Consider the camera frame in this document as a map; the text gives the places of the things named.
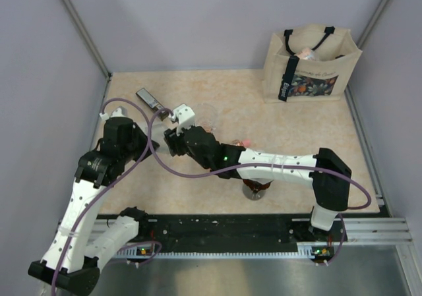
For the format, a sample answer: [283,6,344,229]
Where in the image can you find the clear glass dripper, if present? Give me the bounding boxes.
[194,103,218,133]

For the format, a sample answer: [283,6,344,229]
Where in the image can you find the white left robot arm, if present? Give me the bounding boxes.
[28,116,151,295]

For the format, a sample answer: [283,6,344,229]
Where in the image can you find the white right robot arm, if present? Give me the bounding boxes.
[164,127,351,241]

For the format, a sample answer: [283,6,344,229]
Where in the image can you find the amber glass coffee dripper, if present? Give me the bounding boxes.
[242,179,272,200]

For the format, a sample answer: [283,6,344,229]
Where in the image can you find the black rectangular box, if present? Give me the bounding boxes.
[136,88,169,121]

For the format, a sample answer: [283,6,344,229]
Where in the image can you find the baby oil bottle pink cap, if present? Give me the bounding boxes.
[232,139,251,148]

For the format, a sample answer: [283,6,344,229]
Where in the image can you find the beige canvas tote bag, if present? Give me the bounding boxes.
[262,24,362,103]

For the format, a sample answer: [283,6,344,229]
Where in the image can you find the pink item in bag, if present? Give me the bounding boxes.
[295,47,319,61]

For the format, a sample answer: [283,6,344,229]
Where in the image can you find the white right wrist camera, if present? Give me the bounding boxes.
[169,104,195,136]

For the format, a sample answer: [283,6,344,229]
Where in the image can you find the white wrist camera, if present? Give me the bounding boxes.
[99,106,127,121]
[169,104,195,136]

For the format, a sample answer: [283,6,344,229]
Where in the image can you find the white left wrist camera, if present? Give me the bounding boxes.
[99,106,127,121]

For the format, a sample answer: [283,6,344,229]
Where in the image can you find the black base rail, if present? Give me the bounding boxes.
[130,214,344,254]

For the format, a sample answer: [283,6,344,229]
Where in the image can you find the aluminium front rail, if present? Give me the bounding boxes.
[57,214,412,258]

